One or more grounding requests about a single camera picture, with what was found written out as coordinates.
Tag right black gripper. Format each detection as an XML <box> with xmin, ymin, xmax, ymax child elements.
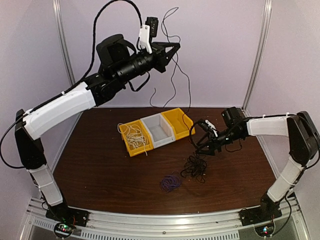
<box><xmin>195</xmin><ymin>127</ymin><xmax>241</xmax><ymax>156</ymax></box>

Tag thick white cable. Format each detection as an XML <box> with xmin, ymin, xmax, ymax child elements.
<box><xmin>117</xmin><ymin>122</ymin><xmax>151</xmax><ymax>157</ymax></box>

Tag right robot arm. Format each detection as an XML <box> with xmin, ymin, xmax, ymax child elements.
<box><xmin>191</xmin><ymin>107</ymin><xmax>320</xmax><ymax>221</ymax></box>

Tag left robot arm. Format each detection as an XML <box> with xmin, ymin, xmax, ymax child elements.
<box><xmin>14</xmin><ymin>34</ymin><xmax>181</xmax><ymax>222</ymax></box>

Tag right yellow plastic bin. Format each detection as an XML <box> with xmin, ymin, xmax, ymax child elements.
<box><xmin>161</xmin><ymin>107</ymin><xmax>194</xmax><ymax>140</ymax></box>

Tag yellow plastic bin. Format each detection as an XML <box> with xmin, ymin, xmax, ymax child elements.
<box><xmin>117</xmin><ymin>119</ymin><xmax>154</xmax><ymax>157</ymax></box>
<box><xmin>161</xmin><ymin>107</ymin><xmax>194</xmax><ymax>140</ymax></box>

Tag white plastic bin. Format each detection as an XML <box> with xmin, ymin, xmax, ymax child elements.
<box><xmin>140</xmin><ymin>113</ymin><xmax>176</xmax><ymax>149</ymax></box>

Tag left yellow plastic bin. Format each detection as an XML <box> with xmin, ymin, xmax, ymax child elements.
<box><xmin>117</xmin><ymin>119</ymin><xmax>154</xmax><ymax>157</ymax></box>

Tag right round controller board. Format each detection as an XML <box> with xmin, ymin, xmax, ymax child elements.
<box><xmin>254</xmin><ymin>223</ymin><xmax>275</xmax><ymax>238</ymax></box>

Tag round controller board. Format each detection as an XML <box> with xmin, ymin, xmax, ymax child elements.
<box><xmin>53</xmin><ymin>222</ymin><xmax>75</xmax><ymax>238</ymax></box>
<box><xmin>254</xmin><ymin>223</ymin><xmax>275</xmax><ymax>238</ymax></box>

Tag left round controller board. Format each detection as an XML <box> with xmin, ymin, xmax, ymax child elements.
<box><xmin>53</xmin><ymin>222</ymin><xmax>75</xmax><ymax>238</ymax></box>

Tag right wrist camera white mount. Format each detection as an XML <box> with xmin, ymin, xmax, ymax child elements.
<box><xmin>198</xmin><ymin>119</ymin><xmax>218</xmax><ymax>138</ymax></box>

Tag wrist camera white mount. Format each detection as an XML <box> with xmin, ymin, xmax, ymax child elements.
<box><xmin>136</xmin><ymin>16</ymin><xmax>159</xmax><ymax>54</ymax></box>
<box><xmin>198</xmin><ymin>119</ymin><xmax>218</xmax><ymax>138</ymax></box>

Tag right arm black sleeved cable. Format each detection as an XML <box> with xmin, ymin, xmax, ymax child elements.
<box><xmin>188</xmin><ymin>120</ymin><xmax>245</xmax><ymax>153</ymax></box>

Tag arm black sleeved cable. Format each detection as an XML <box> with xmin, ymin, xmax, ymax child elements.
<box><xmin>0</xmin><ymin>0</ymin><xmax>144</xmax><ymax>169</ymax></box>
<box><xmin>188</xmin><ymin>120</ymin><xmax>245</xmax><ymax>153</ymax></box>

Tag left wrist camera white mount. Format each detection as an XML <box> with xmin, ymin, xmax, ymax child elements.
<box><xmin>136</xmin><ymin>16</ymin><xmax>159</xmax><ymax>54</ymax></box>

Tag purple coiled cable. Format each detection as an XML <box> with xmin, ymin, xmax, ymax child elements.
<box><xmin>159</xmin><ymin>172</ymin><xmax>182</xmax><ymax>194</ymax></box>

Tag right aluminium frame post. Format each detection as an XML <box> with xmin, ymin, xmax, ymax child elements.
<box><xmin>242</xmin><ymin>0</ymin><xmax>273</xmax><ymax>111</ymax></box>

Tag aluminium frame post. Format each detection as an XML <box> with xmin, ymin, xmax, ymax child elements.
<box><xmin>242</xmin><ymin>0</ymin><xmax>273</xmax><ymax>111</ymax></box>
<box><xmin>52</xmin><ymin>0</ymin><xmax>76</xmax><ymax>86</ymax></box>

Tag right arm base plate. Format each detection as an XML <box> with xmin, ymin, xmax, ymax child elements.
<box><xmin>238</xmin><ymin>206</ymin><xmax>282</xmax><ymax>226</ymax></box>

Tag front aluminium rail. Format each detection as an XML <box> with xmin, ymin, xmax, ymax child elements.
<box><xmin>17</xmin><ymin>197</ymin><xmax>312</xmax><ymax>240</ymax></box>

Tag left aluminium frame post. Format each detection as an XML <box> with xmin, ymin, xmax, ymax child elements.
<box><xmin>52</xmin><ymin>0</ymin><xmax>76</xmax><ymax>86</ymax></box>

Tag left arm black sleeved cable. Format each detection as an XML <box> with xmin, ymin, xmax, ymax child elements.
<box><xmin>0</xmin><ymin>0</ymin><xmax>144</xmax><ymax>169</ymax></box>

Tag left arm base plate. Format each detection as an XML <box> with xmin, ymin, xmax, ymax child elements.
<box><xmin>45</xmin><ymin>206</ymin><xmax>89</xmax><ymax>227</ymax></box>

